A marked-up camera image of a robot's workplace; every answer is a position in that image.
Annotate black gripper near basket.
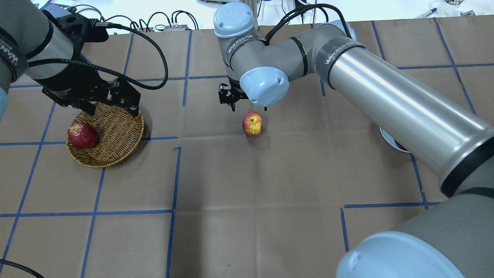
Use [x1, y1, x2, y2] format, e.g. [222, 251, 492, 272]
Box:
[42, 58, 141, 117]

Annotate black gripper near plate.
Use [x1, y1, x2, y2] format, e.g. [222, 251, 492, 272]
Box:
[218, 77, 249, 112]

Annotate yellow-red apple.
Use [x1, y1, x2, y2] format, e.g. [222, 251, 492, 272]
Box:
[242, 111, 262, 137]

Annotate silver robot arm near plate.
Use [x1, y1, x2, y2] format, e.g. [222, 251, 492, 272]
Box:
[213, 2, 494, 278]

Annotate silver robot arm near basket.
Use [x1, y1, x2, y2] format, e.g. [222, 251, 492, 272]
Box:
[0, 0, 140, 116]

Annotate woven wicker basket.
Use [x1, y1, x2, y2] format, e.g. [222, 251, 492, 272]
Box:
[66, 102, 145, 168]

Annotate dark red apple in basket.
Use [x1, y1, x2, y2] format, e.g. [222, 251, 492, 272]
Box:
[67, 123, 99, 149]

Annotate white plate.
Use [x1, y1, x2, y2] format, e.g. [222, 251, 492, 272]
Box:
[379, 127, 410, 153]

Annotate red apple plate front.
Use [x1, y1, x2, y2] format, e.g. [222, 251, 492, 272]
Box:
[394, 140, 409, 152]

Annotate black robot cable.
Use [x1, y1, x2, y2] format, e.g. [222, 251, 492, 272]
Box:
[27, 21, 169, 91]

